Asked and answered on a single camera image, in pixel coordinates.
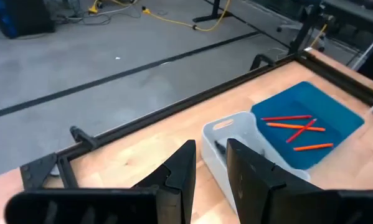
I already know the black retractable pen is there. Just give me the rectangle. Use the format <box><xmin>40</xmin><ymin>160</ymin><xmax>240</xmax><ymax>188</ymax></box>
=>
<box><xmin>214</xmin><ymin>140</ymin><xmax>228</xmax><ymax>156</ymax></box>

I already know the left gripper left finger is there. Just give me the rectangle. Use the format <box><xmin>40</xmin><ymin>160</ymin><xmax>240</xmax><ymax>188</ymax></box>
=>
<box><xmin>131</xmin><ymin>139</ymin><xmax>197</xmax><ymax>224</ymax></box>

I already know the black computer tower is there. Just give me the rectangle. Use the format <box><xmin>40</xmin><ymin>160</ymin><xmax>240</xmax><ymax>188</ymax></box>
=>
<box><xmin>0</xmin><ymin>0</ymin><xmax>56</xmax><ymax>40</ymax></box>

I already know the blue plastic bin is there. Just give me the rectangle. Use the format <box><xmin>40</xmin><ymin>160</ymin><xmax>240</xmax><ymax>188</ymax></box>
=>
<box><xmin>250</xmin><ymin>81</ymin><xmax>366</xmax><ymax>171</ymax></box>

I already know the black aluminium table frame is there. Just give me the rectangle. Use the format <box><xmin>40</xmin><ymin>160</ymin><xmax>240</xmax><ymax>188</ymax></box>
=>
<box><xmin>19</xmin><ymin>48</ymin><xmax>373</xmax><ymax>191</ymax></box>

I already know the yellow extension cable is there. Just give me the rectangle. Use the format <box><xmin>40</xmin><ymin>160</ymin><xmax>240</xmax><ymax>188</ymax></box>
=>
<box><xmin>141</xmin><ymin>0</ymin><xmax>233</xmax><ymax>32</ymax></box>
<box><xmin>57</xmin><ymin>0</ymin><xmax>140</xmax><ymax>26</ymax></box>

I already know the orange pencil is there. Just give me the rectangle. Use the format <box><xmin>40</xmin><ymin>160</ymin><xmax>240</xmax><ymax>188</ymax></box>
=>
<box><xmin>265</xmin><ymin>122</ymin><xmax>326</xmax><ymax>132</ymax></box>
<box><xmin>293</xmin><ymin>142</ymin><xmax>334</xmax><ymax>152</ymax></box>

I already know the white plastic bin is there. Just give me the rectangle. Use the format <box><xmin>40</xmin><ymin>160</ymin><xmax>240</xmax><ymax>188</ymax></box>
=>
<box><xmin>201</xmin><ymin>111</ymin><xmax>311</xmax><ymax>215</ymax></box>

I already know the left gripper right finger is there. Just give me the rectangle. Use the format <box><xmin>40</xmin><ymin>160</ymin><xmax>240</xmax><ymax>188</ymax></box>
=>
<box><xmin>226</xmin><ymin>138</ymin><xmax>339</xmax><ymax>224</ymax></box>

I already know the red pencil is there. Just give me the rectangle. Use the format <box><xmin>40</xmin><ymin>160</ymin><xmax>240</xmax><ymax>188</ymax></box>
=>
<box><xmin>286</xmin><ymin>118</ymin><xmax>318</xmax><ymax>144</ymax></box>
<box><xmin>260</xmin><ymin>114</ymin><xmax>313</xmax><ymax>121</ymax></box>

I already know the black stand leg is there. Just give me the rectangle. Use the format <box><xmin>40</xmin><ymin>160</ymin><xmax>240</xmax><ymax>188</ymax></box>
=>
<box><xmin>192</xmin><ymin>0</ymin><xmax>234</xmax><ymax>23</ymax></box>

